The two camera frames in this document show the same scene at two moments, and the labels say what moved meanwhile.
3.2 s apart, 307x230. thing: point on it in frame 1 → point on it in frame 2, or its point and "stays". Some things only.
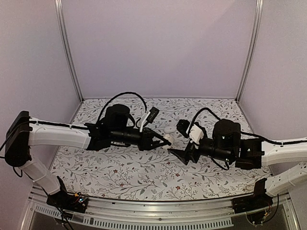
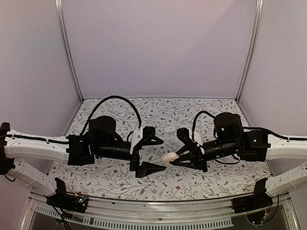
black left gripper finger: (157, 144) → (147, 168)
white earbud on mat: (170, 129) stays
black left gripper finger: (154, 134) → (147, 141)
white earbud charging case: (170, 137) → (170, 156)
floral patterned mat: (121, 171) stays
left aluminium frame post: (59, 13) stays
